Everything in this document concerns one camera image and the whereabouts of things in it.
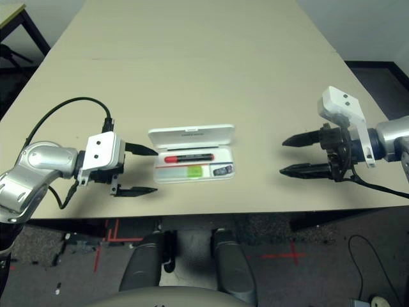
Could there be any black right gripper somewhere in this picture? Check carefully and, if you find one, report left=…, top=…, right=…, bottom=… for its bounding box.
left=279, top=123, right=364, bottom=183

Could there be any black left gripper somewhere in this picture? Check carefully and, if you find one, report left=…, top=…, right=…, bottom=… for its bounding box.
left=91, top=142, right=160, bottom=198

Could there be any black marker with red cap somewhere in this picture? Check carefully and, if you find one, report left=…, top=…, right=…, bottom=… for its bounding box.
left=164, top=153, right=214, bottom=164

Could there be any pale highlighter with green cap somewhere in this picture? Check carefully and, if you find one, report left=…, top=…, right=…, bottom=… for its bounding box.
left=156, top=165, right=205, bottom=178

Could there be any white plastic pencil case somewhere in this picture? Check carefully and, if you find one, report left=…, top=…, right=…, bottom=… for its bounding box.
left=148, top=123, right=236, bottom=185

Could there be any small blue-grey eraser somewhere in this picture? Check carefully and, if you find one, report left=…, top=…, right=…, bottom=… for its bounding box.
left=212, top=164, right=233, bottom=177

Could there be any dark grey left robot leg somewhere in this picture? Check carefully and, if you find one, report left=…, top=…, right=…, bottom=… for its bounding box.
left=118, top=232, right=176, bottom=292

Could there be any dark grey robot leg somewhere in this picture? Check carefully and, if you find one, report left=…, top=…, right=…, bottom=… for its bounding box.
left=210, top=227, right=256, bottom=304
left=118, top=232, right=176, bottom=292

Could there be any red floor tape cross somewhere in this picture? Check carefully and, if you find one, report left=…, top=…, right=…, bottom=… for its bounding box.
left=249, top=241, right=307, bottom=266

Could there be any dark grey right robot leg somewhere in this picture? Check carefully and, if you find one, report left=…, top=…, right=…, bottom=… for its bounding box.
left=210, top=227, right=256, bottom=304

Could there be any grey robot torso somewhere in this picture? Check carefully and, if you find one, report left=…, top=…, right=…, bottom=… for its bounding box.
left=86, top=286, right=256, bottom=307

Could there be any black tripod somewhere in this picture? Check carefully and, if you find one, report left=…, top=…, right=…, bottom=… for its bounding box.
left=0, top=43, right=35, bottom=70

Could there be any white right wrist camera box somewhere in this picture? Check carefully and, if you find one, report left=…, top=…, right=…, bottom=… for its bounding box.
left=316, top=85, right=376, bottom=168

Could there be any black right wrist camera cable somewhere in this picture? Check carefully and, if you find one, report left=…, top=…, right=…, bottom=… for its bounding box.
left=346, top=166, right=409, bottom=201

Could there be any thin black floor cable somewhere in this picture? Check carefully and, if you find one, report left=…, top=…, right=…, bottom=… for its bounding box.
left=347, top=235, right=403, bottom=307

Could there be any side table with black frame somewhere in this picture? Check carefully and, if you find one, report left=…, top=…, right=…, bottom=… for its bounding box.
left=0, top=3, right=51, bottom=58

